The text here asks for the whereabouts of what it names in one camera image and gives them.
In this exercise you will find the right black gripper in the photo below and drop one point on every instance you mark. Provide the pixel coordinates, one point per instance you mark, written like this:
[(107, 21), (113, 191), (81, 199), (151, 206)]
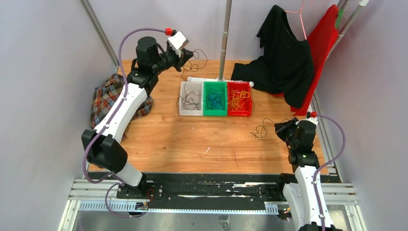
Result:
[(280, 128)]

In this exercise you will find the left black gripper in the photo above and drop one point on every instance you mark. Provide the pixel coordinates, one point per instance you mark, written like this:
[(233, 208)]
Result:
[(185, 56)]

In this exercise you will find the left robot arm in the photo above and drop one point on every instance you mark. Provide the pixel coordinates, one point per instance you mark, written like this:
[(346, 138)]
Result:
[(102, 145)]

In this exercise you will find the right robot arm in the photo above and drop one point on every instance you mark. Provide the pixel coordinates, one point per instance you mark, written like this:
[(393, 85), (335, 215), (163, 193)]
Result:
[(302, 189)]

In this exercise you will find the white stand base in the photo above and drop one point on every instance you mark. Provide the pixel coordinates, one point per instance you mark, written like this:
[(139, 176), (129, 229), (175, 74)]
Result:
[(201, 79)]

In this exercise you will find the white plastic bin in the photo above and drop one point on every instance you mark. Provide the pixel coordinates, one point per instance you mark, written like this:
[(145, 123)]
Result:
[(190, 101)]

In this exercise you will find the red plastic bin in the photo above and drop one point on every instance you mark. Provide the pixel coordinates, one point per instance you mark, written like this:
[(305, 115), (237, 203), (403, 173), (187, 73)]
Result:
[(239, 99)]

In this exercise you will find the green plastic bin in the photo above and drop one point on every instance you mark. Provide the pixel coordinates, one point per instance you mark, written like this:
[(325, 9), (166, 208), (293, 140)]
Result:
[(215, 99)]

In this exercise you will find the metal stand pole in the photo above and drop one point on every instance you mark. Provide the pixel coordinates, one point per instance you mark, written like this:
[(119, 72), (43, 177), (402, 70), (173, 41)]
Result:
[(224, 40)]

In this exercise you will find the black t-shirt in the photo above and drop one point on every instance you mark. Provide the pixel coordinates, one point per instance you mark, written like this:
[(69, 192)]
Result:
[(286, 65)]

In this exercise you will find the plaid flannel shirt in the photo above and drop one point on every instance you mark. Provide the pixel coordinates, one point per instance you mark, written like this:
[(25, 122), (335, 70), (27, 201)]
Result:
[(107, 94)]

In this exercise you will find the red garment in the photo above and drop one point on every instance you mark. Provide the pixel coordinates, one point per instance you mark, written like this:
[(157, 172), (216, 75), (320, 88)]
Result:
[(321, 40)]

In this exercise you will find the pink clothes hanger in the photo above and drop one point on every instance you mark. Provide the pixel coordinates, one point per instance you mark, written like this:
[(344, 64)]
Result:
[(299, 12)]

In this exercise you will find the green clothes hanger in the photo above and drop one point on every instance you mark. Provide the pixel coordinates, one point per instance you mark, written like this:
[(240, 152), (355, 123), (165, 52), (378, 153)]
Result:
[(338, 18)]

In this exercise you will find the white garment rack pole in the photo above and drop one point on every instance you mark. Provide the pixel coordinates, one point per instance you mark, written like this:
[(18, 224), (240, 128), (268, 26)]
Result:
[(342, 4)]

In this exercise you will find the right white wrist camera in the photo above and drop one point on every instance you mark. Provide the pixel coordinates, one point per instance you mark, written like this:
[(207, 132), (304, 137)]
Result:
[(310, 117)]

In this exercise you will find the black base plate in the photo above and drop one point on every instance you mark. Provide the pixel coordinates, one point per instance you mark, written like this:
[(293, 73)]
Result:
[(206, 191)]

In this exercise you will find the aluminium frame rail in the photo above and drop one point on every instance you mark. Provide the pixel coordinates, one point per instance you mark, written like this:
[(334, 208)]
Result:
[(86, 196)]

